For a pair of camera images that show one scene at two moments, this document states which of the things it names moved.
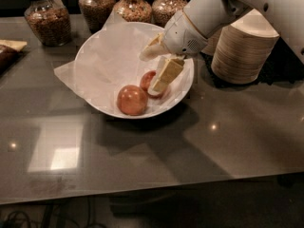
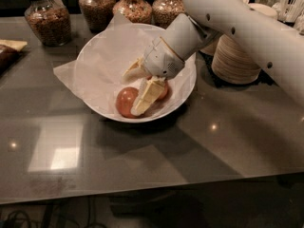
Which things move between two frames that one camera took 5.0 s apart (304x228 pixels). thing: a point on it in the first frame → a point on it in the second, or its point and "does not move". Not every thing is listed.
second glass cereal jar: (96, 3) does not move
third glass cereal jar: (130, 7) does not move
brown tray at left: (10, 52) does not move
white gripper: (181, 35) → (161, 61)
